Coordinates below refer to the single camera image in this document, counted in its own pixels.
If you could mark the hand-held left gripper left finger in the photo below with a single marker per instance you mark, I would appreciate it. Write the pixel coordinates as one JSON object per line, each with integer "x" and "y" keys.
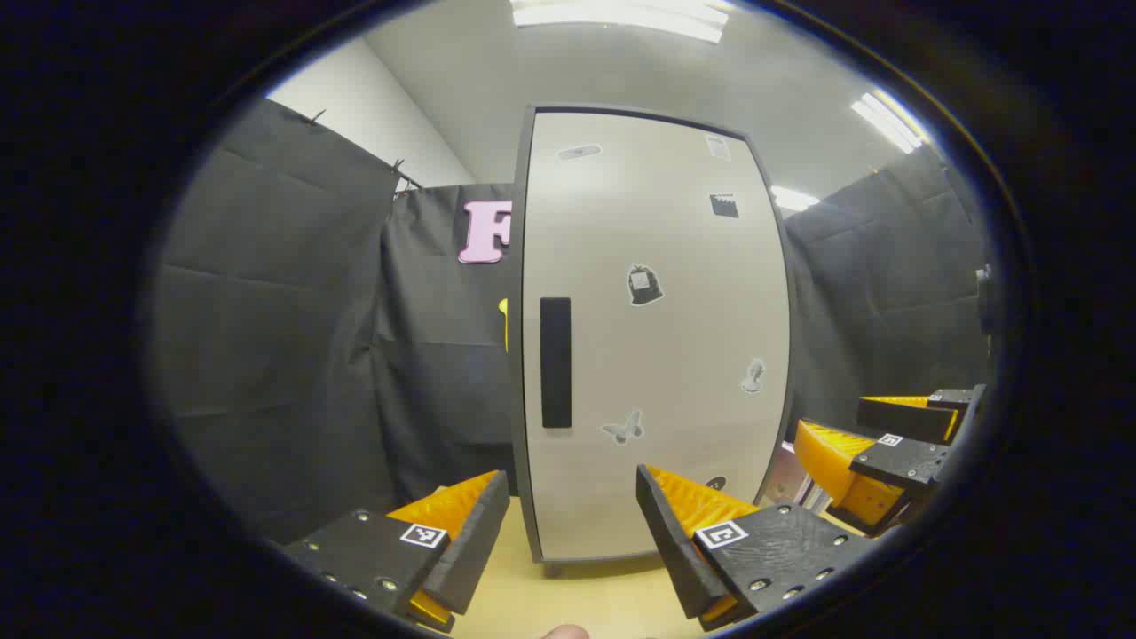
{"x": 475, "y": 541}

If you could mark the white spine book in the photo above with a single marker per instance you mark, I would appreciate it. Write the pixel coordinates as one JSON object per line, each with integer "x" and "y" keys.
{"x": 803, "y": 493}

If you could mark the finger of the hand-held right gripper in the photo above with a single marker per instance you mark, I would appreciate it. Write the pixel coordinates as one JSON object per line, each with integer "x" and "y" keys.
{"x": 905, "y": 422}
{"x": 901, "y": 461}

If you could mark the black backdrop cloth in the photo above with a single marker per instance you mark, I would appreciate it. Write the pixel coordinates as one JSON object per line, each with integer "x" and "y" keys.
{"x": 266, "y": 311}

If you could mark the brown pink spine book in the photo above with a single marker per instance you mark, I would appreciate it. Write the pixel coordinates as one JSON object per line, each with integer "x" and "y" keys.
{"x": 784, "y": 488}

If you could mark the light grey cabinet door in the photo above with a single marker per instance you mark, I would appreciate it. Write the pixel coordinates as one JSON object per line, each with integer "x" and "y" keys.
{"x": 657, "y": 373}

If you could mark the long ceiling light panel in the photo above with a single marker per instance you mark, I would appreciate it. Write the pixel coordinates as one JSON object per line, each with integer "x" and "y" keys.
{"x": 621, "y": 16}

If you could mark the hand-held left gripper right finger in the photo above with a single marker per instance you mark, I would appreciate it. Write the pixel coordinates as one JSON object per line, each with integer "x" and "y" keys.
{"x": 674, "y": 541}

